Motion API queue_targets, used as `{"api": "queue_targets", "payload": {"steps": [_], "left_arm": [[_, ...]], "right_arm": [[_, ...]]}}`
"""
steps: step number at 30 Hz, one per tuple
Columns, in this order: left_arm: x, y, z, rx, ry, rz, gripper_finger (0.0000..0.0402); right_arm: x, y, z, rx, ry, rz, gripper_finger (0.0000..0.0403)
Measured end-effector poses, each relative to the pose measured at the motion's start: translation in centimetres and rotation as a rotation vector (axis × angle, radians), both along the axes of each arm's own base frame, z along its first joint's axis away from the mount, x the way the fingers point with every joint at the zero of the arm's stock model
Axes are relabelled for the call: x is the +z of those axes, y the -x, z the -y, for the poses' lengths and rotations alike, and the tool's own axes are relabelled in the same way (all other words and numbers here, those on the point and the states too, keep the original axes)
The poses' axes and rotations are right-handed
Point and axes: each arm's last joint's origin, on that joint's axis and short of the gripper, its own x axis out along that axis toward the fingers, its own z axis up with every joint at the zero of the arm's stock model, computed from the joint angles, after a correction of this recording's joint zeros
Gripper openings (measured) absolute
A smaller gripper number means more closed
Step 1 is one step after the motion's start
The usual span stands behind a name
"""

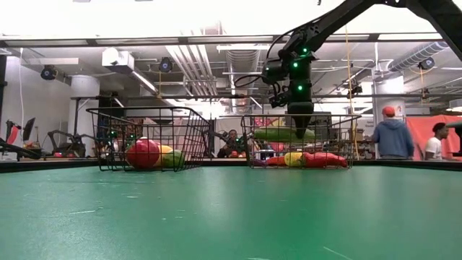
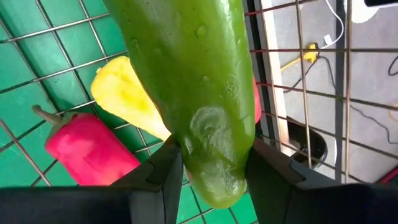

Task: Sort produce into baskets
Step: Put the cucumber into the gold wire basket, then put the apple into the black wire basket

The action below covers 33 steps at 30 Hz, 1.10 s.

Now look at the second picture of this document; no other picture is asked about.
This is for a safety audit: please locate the metal table frame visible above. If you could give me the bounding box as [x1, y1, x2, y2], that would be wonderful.
[244, 0, 329, 170]

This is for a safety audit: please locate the yellow power plug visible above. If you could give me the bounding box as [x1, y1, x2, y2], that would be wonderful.
[279, 42, 320, 72]

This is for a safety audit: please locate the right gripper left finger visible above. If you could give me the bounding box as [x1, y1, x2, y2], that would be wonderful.
[110, 136, 185, 224]

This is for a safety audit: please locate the black white pole round base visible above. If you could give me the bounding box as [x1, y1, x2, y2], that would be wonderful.
[343, 0, 398, 24]

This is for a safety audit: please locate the green cucumber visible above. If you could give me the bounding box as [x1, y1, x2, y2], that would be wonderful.
[102, 0, 256, 209]

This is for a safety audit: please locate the short black floor cable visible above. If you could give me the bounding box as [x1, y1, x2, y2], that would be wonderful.
[317, 55, 398, 146]

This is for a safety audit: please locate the long red chili pepper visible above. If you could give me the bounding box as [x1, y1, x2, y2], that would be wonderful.
[30, 105, 141, 187]

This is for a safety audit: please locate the gold wire basket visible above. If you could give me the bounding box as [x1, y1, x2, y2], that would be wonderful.
[0, 0, 398, 224]

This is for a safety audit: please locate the white cable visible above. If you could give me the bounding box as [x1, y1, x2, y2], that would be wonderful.
[323, 0, 345, 49]

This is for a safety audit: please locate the yellow corn cob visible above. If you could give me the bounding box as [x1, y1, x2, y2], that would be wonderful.
[90, 55, 172, 142]

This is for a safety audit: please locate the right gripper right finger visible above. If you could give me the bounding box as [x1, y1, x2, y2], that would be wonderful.
[244, 138, 308, 224]

